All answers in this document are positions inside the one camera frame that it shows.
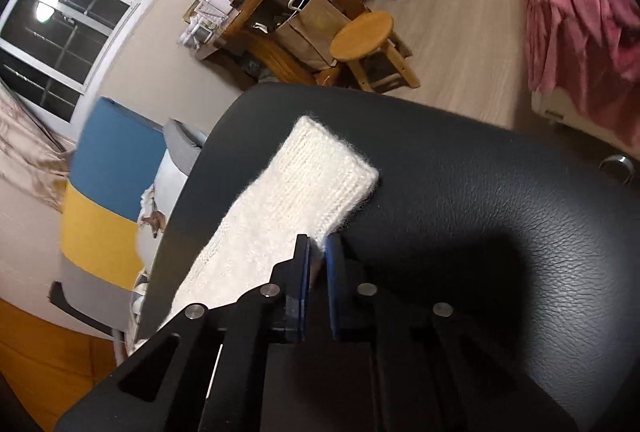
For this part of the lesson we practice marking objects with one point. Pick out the deer print white pillow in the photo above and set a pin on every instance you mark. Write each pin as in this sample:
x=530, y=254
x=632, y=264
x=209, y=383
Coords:
x=160, y=192

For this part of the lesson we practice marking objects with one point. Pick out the brown paper bag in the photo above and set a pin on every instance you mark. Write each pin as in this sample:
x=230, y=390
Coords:
x=310, y=32

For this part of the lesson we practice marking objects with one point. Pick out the multicolour fabric sofa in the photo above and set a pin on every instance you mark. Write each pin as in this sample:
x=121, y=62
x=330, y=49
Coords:
x=115, y=152

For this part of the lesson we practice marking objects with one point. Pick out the pink blanket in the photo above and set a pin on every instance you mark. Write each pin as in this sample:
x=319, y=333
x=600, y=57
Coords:
x=575, y=2

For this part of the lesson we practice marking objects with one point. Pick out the pale floral curtain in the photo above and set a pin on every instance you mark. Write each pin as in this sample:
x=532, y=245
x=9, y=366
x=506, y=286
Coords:
x=25, y=147

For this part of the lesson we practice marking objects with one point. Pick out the round wooden stool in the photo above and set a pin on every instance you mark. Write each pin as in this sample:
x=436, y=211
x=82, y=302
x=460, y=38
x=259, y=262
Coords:
x=362, y=34

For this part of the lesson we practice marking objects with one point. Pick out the white bed frame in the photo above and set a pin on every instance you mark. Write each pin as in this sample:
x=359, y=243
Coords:
x=565, y=112

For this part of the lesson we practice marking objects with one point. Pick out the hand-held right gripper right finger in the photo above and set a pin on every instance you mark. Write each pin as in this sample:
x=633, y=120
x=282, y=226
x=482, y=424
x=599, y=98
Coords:
x=334, y=292

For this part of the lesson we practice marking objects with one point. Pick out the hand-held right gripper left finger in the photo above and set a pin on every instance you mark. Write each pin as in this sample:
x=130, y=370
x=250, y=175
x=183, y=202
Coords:
x=302, y=292

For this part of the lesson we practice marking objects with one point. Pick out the large white frame window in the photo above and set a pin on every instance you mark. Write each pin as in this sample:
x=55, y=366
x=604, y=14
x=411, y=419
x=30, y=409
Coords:
x=75, y=12

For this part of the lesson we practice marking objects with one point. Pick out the orange wooden wardrobe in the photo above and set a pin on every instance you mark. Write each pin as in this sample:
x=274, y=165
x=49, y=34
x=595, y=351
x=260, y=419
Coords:
x=50, y=352

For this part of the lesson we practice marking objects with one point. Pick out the white knit sweater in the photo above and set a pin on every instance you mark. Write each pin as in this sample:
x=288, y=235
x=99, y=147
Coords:
x=300, y=182

